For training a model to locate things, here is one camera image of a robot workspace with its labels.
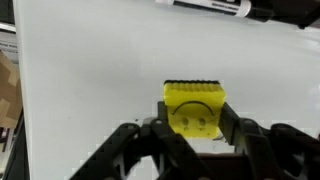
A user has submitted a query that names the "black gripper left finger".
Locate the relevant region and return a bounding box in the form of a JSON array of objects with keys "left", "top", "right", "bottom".
[{"left": 70, "top": 101, "right": 214, "bottom": 180}]

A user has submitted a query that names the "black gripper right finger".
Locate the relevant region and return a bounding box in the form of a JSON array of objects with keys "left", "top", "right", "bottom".
[{"left": 219, "top": 103, "right": 320, "bottom": 180}]

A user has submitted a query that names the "yellow smiley eraser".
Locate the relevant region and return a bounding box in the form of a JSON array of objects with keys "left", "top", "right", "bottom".
[{"left": 163, "top": 80, "right": 226, "bottom": 139}]

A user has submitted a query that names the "white whiteboard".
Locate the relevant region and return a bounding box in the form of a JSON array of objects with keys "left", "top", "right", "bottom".
[{"left": 14, "top": 0, "right": 320, "bottom": 180}]

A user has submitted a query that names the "black whiteboard marker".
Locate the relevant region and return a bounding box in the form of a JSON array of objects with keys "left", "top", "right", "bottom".
[{"left": 155, "top": 0, "right": 274, "bottom": 22}]

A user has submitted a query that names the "small dark wooden stand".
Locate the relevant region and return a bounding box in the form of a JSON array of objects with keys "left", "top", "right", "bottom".
[{"left": 269, "top": 0, "right": 320, "bottom": 29}]

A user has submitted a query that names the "cardboard box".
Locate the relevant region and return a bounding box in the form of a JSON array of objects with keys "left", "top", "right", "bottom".
[{"left": 0, "top": 52, "right": 23, "bottom": 128}]

